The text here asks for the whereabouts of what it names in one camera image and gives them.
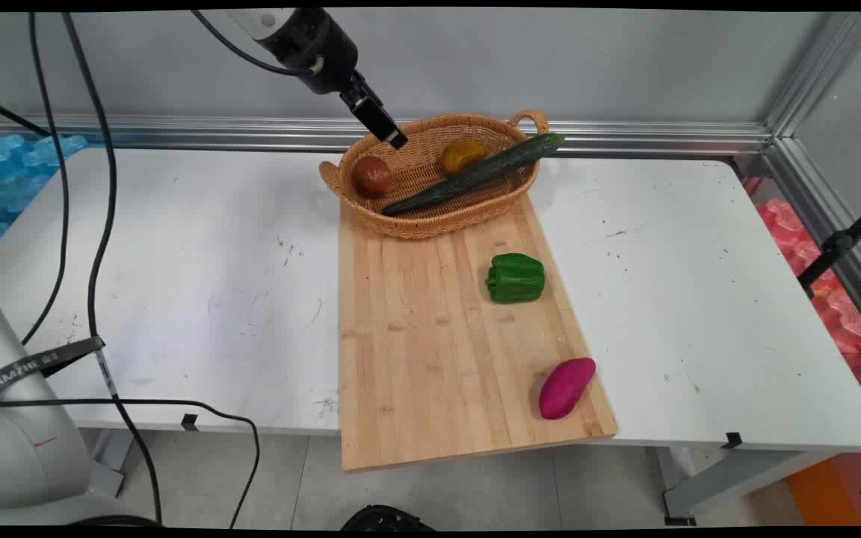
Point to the grey table leg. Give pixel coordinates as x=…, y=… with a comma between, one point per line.
x=110, y=463
x=737, y=482

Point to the woven wicker basket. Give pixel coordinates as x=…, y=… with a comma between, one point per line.
x=419, y=209

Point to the brownish red tomato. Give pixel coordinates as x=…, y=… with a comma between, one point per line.
x=373, y=177

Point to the upright aluminium frame post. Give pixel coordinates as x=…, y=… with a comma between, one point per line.
x=823, y=71

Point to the wooden cutting board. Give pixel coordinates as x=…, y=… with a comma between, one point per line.
x=430, y=351

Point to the black round object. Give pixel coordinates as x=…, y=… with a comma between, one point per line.
x=386, y=519

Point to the black table edge clip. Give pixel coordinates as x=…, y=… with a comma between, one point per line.
x=189, y=422
x=732, y=440

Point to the black tripod stand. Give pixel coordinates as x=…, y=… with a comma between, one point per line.
x=838, y=243

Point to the blue foam mat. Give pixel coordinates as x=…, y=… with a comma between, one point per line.
x=8, y=179

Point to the red foam mat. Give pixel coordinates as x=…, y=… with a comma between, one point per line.
x=841, y=314

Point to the dark green cucumber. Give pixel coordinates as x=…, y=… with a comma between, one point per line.
x=475, y=174

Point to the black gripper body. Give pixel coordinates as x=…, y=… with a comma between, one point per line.
x=323, y=52

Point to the purple sweet potato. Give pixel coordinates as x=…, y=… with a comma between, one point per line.
x=565, y=388

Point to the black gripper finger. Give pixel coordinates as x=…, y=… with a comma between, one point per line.
x=389, y=133
x=359, y=104

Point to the horizontal aluminium frame rail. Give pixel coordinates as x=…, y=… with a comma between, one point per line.
x=214, y=133

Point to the slanted aluminium frame rail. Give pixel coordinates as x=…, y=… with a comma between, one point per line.
x=819, y=217

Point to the green bell pepper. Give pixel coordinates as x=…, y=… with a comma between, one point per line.
x=516, y=279

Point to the yellow bell pepper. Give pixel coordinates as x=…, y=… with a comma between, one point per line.
x=462, y=155

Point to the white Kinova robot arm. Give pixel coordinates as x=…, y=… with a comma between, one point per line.
x=19, y=456

